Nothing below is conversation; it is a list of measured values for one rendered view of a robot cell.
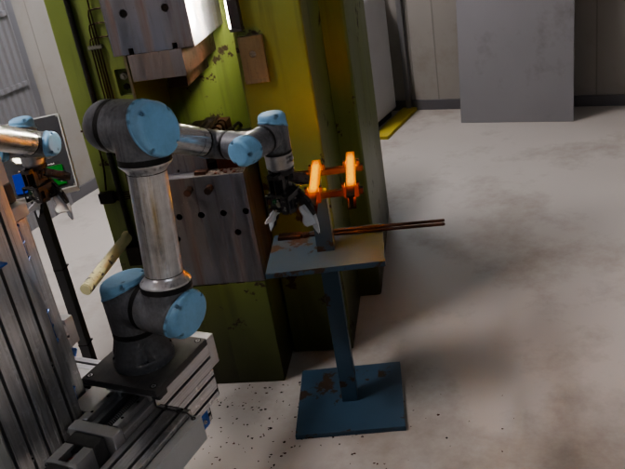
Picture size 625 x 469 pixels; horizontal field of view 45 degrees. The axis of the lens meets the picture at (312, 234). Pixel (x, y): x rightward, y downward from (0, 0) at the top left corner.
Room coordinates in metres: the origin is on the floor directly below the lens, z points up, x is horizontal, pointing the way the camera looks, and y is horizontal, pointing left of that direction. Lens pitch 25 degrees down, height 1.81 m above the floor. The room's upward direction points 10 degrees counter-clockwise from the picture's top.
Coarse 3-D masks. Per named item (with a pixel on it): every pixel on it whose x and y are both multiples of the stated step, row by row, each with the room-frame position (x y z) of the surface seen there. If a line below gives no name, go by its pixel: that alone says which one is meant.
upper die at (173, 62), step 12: (180, 48) 2.66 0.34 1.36; (192, 48) 2.78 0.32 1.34; (204, 48) 2.92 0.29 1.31; (132, 60) 2.70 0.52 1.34; (144, 60) 2.69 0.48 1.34; (156, 60) 2.68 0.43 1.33; (168, 60) 2.67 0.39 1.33; (180, 60) 2.67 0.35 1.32; (192, 60) 2.75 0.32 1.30; (132, 72) 2.70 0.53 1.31; (144, 72) 2.69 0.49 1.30; (156, 72) 2.68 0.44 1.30; (168, 72) 2.68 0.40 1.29; (180, 72) 2.67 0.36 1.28
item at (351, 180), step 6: (348, 156) 2.50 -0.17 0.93; (348, 162) 2.44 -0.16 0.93; (354, 162) 2.47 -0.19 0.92; (348, 168) 2.38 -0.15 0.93; (354, 168) 2.38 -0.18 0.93; (348, 174) 2.33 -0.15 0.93; (354, 174) 2.32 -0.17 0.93; (348, 180) 2.28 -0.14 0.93; (354, 180) 2.27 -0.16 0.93; (348, 186) 2.19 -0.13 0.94; (354, 186) 2.20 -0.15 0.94; (348, 192) 2.15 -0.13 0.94; (354, 192) 2.19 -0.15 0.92; (348, 198) 2.19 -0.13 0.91; (354, 198) 2.18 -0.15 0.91; (348, 204) 2.15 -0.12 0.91; (354, 204) 2.13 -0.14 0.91
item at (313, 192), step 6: (312, 162) 2.50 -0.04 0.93; (318, 162) 2.49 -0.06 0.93; (312, 168) 2.44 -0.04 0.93; (318, 168) 2.43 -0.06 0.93; (312, 174) 2.38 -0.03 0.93; (318, 174) 2.37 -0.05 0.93; (312, 180) 2.33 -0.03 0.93; (318, 180) 2.33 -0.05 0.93; (312, 186) 2.27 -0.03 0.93; (318, 186) 2.29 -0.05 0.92; (312, 192) 2.22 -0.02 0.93; (318, 192) 2.20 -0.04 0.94; (312, 198) 2.16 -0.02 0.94; (318, 198) 2.19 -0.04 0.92; (312, 204) 2.12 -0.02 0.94
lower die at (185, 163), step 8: (200, 120) 3.10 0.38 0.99; (216, 120) 3.04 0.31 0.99; (216, 128) 2.92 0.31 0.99; (224, 128) 2.97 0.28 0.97; (176, 160) 2.69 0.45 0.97; (184, 160) 2.68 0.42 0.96; (192, 160) 2.67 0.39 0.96; (200, 160) 2.67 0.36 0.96; (168, 168) 2.69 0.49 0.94; (176, 168) 2.69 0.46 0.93; (184, 168) 2.68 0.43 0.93; (192, 168) 2.68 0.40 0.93; (200, 168) 2.67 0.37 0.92; (208, 168) 2.67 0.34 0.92
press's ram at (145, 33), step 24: (120, 0) 2.70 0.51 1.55; (144, 0) 2.68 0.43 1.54; (168, 0) 2.67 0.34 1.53; (192, 0) 2.73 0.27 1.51; (216, 0) 3.03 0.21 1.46; (120, 24) 2.70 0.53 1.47; (144, 24) 2.69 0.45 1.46; (168, 24) 2.67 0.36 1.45; (192, 24) 2.67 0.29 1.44; (216, 24) 2.96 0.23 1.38; (120, 48) 2.71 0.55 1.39; (144, 48) 2.69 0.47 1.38; (168, 48) 2.67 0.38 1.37
